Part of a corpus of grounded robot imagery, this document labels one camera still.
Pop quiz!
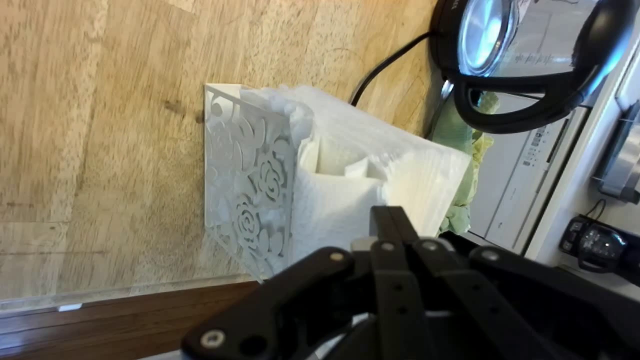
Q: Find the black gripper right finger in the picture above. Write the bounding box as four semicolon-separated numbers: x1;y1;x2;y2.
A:
445;232;640;360

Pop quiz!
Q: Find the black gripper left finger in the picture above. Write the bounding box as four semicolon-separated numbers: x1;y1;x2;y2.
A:
183;248;355;360

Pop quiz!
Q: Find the white floral napkin holder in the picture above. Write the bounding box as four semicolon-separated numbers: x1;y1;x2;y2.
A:
204;84;314;280

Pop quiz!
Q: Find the paper towel stack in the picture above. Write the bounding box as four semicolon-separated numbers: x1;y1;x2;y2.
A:
272;87;467;263

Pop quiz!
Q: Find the green cloth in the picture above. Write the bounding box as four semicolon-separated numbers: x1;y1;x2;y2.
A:
426;83;494;234

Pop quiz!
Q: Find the glass electric kettle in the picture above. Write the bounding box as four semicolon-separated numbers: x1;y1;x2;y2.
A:
430;0;639;134

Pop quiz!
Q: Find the black kettle power cord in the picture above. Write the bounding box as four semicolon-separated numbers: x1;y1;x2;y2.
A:
348;28;436;109

